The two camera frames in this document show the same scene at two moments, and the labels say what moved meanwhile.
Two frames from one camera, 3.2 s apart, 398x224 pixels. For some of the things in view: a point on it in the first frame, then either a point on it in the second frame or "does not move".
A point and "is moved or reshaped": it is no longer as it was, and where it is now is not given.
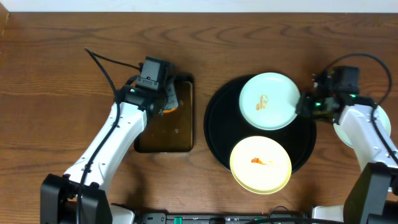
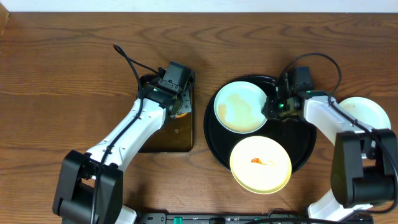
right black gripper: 303,106 → 270,112
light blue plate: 268,100 is moved or reshaped
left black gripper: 169,92 → 185,107
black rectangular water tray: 173,131 does not move
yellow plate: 260,165 does not move
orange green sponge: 170,110 is moved or reshaped
